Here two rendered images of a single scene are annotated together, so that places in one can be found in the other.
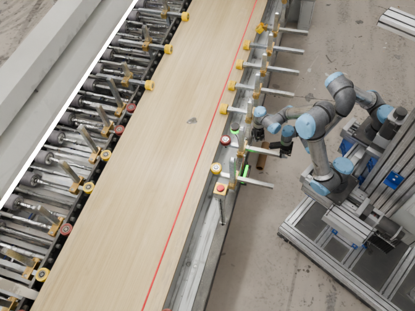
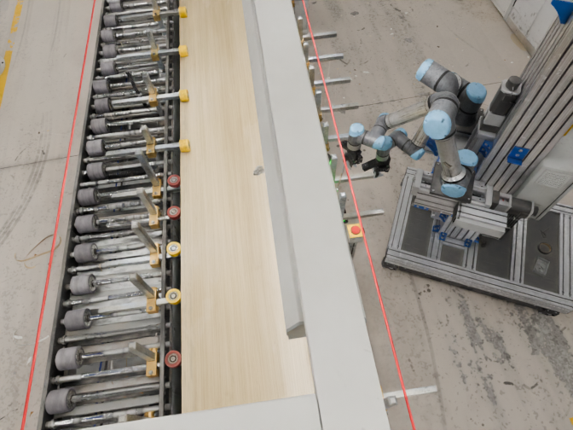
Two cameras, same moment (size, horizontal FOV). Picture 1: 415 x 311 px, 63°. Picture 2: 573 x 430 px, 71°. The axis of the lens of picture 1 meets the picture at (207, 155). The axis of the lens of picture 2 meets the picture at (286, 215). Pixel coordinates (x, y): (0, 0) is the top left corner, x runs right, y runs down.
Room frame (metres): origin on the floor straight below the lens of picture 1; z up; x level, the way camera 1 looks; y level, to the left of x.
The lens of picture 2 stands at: (0.27, 0.64, 2.94)
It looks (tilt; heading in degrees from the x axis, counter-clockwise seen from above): 60 degrees down; 332
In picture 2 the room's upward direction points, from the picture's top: 4 degrees counter-clockwise
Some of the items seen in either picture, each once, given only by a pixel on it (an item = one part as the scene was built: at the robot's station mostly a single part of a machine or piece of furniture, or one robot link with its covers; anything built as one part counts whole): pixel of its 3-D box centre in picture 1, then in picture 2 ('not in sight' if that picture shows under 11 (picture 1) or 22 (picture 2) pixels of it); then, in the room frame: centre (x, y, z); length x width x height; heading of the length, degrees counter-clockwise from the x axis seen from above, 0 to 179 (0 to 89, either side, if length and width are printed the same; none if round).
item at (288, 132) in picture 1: (288, 133); (384, 146); (1.26, -0.55, 1.12); 0.09 x 0.08 x 0.11; 99
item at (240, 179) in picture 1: (243, 179); (347, 216); (1.13, -0.23, 0.81); 0.43 x 0.03 x 0.04; 66
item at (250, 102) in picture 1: (249, 121); (323, 148); (1.58, -0.35, 0.90); 0.03 x 0.03 x 0.48; 66
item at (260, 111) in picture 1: (260, 115); (356, 134); (1.31, -0.36, 1.29); 0.09 x 0.08 x 0.11; 31
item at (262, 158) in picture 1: (262, 155); not in sight; (1.77, -0.55, 0.04); 0.30 x 0.08 x 0.08; 156
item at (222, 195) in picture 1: (220, 191); (355, 234); (0.88, -0.05, 1.18); 0.07 x 0.07 x 0.08; 66
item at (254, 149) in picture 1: (251, 149); (339, 179); (1.36, -0.33, 0.84); 0.43 x 0.03 x 0.04; 66
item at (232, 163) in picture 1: (232, 176); (339, 216); (1.12, -0.15, 0.90); 0.03 x 0.03 x 0.48; 66
